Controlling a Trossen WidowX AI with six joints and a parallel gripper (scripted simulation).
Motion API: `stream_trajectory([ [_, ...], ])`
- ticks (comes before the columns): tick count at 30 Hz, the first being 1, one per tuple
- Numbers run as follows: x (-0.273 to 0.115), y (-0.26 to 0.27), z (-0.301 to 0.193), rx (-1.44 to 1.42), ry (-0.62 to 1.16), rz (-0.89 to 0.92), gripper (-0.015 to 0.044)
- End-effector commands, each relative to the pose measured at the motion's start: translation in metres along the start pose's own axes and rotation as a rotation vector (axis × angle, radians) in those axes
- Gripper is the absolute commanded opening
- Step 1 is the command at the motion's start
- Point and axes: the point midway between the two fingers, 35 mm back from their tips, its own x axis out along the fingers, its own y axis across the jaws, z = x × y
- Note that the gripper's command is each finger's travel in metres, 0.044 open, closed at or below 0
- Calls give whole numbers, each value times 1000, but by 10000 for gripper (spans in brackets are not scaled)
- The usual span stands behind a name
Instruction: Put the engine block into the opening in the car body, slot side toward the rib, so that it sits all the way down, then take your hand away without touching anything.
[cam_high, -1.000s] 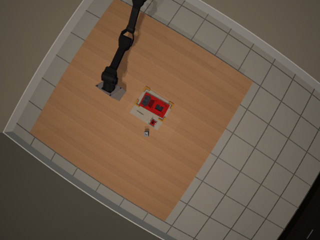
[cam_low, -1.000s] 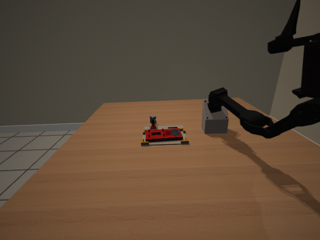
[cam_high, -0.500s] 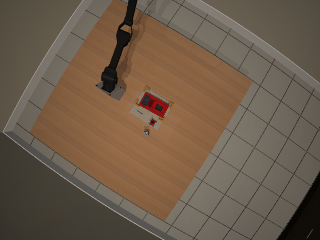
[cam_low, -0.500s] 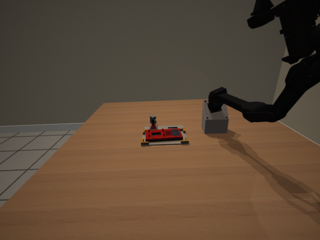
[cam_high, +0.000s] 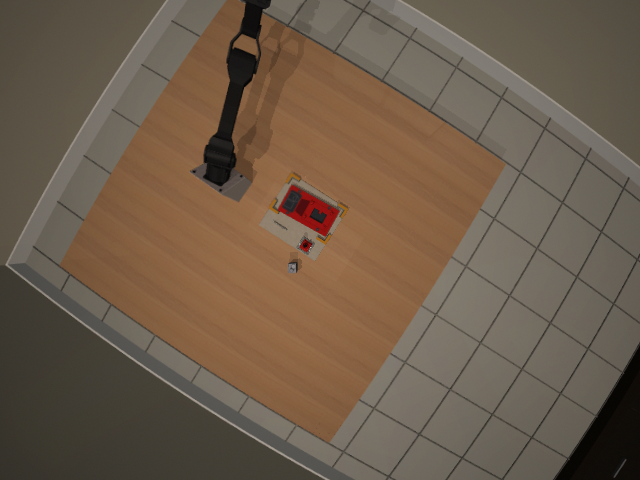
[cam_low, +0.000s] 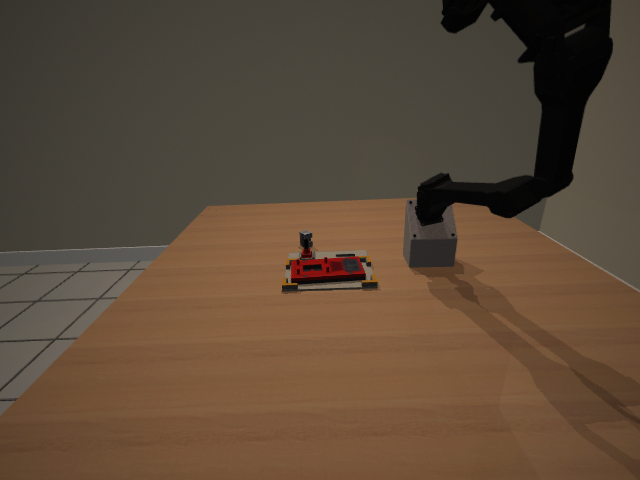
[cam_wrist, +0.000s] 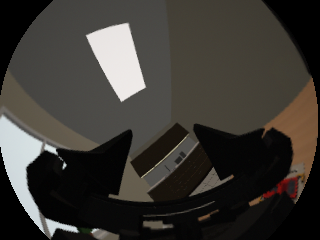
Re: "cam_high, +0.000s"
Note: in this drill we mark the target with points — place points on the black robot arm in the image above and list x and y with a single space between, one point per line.
219 153

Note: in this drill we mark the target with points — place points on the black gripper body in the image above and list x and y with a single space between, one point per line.
264 4

